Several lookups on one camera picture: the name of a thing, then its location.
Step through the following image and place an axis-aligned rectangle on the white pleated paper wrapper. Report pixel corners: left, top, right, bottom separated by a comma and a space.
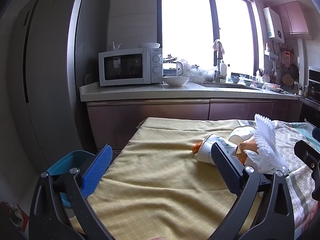
244, 114, 291, 175

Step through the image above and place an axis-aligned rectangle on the steel kitchen faucet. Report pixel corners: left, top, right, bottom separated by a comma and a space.
214, 40, 227, 83

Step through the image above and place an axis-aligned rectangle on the pile of clear plastic bags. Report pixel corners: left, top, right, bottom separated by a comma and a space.
183, 58, 216, 83

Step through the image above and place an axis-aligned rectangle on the pink wall cabinet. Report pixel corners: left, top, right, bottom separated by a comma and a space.
272, 1, 312, 40

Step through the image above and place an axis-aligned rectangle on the grey refrigerator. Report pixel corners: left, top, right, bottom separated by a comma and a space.
0, 0, 111, 178

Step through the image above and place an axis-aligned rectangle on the large kitchen window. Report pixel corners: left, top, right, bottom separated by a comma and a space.
157, 0, 264, 80

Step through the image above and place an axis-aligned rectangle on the grey patterned cloth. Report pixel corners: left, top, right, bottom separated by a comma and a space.
236, 119, 320, 233

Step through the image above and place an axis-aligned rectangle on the wide white bowl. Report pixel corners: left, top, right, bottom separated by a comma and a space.
162, 76, 190, 87

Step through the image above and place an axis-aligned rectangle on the white water heater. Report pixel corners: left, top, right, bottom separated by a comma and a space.
262, 7, 285, 43

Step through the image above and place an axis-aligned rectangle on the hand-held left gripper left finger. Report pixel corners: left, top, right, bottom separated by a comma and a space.
28, 144, 116, 240

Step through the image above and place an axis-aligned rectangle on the black built-in oven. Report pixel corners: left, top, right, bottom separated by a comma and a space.
298, 66, 320, 132

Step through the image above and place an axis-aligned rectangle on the kitchen counter cabinet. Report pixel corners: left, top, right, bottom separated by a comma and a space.
79, 80, 300, 153

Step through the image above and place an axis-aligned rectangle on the blue trash bin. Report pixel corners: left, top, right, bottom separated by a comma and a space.
46, 150, 100, 208

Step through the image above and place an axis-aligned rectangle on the wall utensil rack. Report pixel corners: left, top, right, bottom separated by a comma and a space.
264, 42, 300, 86

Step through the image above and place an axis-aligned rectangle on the red packet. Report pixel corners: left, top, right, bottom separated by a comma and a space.
9, 203, 28, 228

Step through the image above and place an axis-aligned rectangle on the black frying pan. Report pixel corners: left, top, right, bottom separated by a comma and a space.
290, 64, 300, 80

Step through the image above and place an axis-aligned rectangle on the beige rag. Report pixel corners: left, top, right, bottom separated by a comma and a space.
213, 39, 226, 55

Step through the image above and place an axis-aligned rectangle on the white microwave oven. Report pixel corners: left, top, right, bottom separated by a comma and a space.
98, 47, 163, 87

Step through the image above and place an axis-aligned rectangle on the yellow tablecloth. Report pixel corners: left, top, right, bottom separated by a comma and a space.
69, 117, 258, 240

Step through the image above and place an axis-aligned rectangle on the brown snack wrapper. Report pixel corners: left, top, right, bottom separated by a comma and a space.
234, 140, 258, 166

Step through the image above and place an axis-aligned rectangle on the blue printed paper cup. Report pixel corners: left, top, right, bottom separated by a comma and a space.
195, 134, 239, 166

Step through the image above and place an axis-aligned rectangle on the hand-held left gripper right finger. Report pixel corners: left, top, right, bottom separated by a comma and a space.
211, 142, 296, 240

